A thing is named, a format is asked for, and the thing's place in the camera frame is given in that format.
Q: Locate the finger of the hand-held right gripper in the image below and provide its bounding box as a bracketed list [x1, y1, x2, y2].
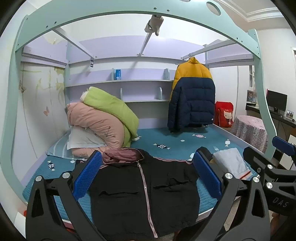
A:
[243, 146, 296, 184]
[272, 136, 296, 158]

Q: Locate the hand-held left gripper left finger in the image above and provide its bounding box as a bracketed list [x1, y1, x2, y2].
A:
[25, 151, 103, 241]

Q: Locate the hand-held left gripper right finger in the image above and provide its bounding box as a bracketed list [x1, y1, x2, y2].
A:
[192, 146, 271, 241]

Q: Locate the black zip jacket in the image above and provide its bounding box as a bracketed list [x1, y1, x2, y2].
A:
[74, 148, 200, 240]

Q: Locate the white small cabinet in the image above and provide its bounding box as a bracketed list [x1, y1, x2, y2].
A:
[276, 134, 296, 171]

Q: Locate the dark desk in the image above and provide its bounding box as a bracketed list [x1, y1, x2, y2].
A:
[245, 103, 296, 139]

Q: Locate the folded light grey garment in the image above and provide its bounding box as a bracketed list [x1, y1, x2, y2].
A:
[212, 148, 251, 180]

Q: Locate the round table with pink cloth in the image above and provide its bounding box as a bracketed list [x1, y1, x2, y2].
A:
[231, 115, 268, 153]

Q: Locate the white pillow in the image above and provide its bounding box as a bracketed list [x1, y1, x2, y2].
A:
[67, 126, 108, 151]

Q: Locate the blue striped pillow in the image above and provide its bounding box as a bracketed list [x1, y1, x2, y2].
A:
[46, 130, 77, 160]

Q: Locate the black computer monitor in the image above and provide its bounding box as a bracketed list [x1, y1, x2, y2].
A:
[266, 90, 288, 114]

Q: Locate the blue patterned bed mat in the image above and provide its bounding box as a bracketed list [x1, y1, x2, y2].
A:
[22, 126, 255, 230]

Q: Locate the pink quilt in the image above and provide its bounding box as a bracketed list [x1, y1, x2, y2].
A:
[67, 102, 126, 158]

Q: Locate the red cartoon cushion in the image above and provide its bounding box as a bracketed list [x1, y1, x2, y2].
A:
[214, 101, 234, 127]

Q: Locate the green quilt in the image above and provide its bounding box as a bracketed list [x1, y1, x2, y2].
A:
[82, 86, 139, 149]

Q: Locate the yellow navy puffer jacket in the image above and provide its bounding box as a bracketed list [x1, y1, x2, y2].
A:
[168, 57, 216, 133]

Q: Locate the lilac headboard shelf unit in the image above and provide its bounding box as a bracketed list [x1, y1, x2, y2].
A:
[65, 38, 208, 130]

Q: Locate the grey hanging cloth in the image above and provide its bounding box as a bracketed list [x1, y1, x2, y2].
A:
[144, 15, 164, 36]

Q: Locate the teal loft bed frame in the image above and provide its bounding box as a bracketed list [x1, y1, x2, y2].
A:
[0, 0, 278, 204]

